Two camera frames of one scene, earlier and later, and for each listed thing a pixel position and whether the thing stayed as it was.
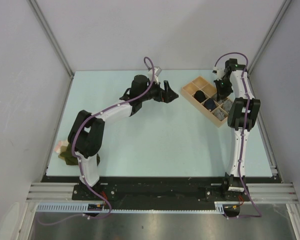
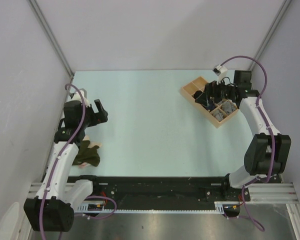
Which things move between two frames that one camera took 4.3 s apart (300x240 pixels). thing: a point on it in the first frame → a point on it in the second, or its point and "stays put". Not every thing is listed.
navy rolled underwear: [210, 104] stays put
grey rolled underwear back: [227, 105] stays put
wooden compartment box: [202, 94] stays put
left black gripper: [170, 95] → [98, 117]
